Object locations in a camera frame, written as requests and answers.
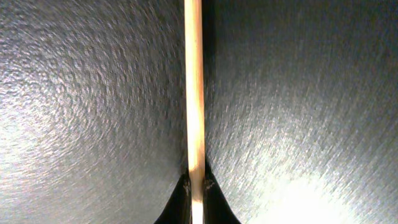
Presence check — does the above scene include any wooden chopstick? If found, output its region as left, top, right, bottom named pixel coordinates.
left=184, top=0, right=205, bottom=224

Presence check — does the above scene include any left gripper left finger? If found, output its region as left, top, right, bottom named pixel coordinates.
left=154, top=172, right=192, bottom=224

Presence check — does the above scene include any round black tray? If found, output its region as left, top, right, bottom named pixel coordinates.
left=1, top=1, right=397, bottom=223

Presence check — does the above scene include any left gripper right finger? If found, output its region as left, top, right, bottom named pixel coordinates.
left=203, top=161, right=241, bottom=224

